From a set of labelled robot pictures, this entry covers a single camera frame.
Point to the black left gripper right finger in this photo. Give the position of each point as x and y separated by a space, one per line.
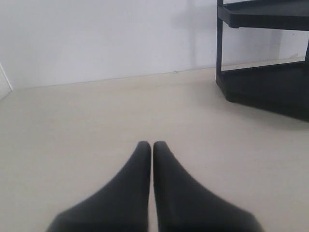
184 205

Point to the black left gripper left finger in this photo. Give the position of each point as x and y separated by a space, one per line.
120 206

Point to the black metal shelf rack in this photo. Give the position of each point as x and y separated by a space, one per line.
279 86

